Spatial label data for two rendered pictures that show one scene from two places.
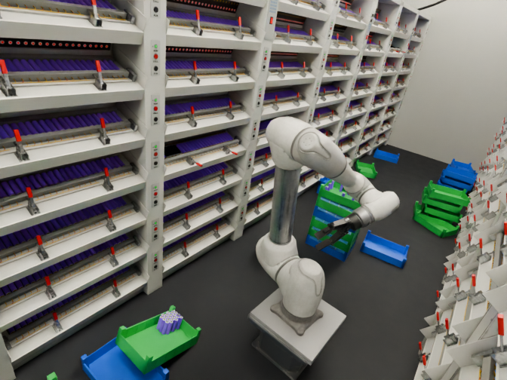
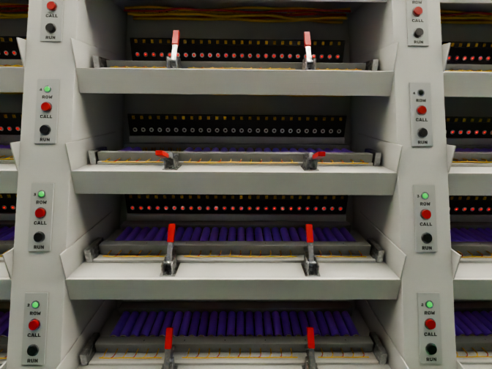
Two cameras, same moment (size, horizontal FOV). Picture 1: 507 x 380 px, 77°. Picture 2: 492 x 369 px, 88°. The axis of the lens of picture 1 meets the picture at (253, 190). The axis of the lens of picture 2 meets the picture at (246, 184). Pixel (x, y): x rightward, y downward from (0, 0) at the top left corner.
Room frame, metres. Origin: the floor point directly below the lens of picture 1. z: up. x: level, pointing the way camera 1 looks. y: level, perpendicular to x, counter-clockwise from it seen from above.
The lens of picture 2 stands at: (1.29, -0.15, 0.63)
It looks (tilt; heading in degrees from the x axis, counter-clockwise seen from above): 4 degrees up; 56
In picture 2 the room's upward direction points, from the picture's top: straight up
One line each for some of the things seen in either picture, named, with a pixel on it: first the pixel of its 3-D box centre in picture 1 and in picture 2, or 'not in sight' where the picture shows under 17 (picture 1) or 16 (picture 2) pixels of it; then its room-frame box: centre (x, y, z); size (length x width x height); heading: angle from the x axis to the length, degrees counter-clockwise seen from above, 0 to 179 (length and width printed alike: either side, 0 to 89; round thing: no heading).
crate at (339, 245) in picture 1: (333, 232); not in sight; (1.92, -0.61, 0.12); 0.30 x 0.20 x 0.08; 61
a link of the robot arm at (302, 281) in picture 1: (303, 283); not in sight; (1.05, -0.28, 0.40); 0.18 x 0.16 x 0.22; 37
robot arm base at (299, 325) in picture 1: (300, 305); not in sight; (1.06, -0.29, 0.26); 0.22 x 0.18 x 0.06; 140
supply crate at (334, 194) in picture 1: (345, 193); not in sight; (1.92, -0.61, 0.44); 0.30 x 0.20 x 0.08; 61
